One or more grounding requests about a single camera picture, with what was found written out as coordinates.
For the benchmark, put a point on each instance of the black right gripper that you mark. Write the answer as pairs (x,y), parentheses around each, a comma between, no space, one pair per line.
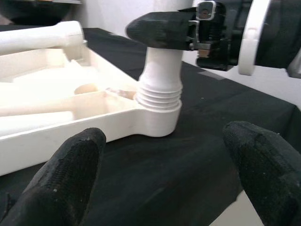
(218,47)

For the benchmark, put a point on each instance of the black tablecloth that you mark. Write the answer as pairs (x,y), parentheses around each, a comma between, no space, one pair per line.
(176,164)

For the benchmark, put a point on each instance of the black wok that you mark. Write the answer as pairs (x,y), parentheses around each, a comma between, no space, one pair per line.
(35,11)

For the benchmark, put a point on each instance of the white plastic table top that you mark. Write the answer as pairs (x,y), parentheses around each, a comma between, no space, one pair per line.
(70,131)

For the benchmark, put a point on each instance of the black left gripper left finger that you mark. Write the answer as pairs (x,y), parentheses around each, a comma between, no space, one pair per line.
(61,183)

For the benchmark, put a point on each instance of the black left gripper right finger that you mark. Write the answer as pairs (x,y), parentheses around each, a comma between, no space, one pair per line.
(270,176)

